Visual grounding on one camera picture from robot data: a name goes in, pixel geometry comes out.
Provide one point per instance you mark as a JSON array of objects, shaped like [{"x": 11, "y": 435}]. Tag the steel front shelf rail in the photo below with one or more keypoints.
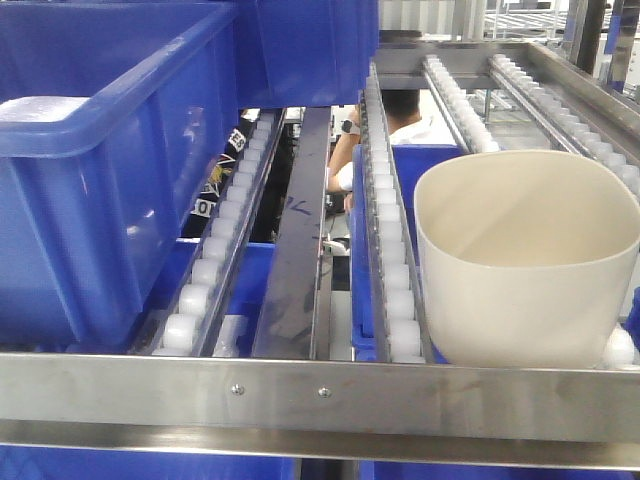
[{"x": 337, "y": 410}]

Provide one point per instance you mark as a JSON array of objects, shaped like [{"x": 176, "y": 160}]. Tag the person in black jacket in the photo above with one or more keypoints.
[{"x": 267, "y": 221}]

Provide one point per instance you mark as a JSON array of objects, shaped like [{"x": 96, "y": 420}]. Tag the white roller track far right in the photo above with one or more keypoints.
[{"x": 563, "y": 126}]

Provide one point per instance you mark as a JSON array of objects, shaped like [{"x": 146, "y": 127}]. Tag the white roller track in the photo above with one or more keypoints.
[
  {"x": 398, "y": 312},
  {"x": 563, "y": 126},
  {"x": 196, "y": 309},
  {"x": 460, "y": 110}
]

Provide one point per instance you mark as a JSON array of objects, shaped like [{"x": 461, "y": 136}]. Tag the white roller track left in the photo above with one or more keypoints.
[{"x": 196, "y": 309}]

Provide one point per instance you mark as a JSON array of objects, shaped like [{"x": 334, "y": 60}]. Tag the blue crate lower right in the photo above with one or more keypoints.
[{"x": 411, "y": 162}]

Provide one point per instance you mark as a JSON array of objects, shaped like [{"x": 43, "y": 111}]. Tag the steel divider bar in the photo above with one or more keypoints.
[{"x": 294, "y": 322}]

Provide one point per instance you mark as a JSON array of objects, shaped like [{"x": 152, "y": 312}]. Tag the large blue crate front left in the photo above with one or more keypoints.
[{"x": 92, "y": 204}]

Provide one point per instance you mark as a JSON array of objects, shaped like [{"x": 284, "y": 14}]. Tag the blue crate upper middle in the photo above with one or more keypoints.
[{"x": 303, "y": 53}]

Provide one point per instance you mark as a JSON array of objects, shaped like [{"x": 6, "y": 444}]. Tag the person in white shirt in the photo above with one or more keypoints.
[{"x": 406, "y": 125}]

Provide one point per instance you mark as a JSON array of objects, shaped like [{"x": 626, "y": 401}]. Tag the white roller track middle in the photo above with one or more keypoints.
[{"x": 398, "y": 312}]

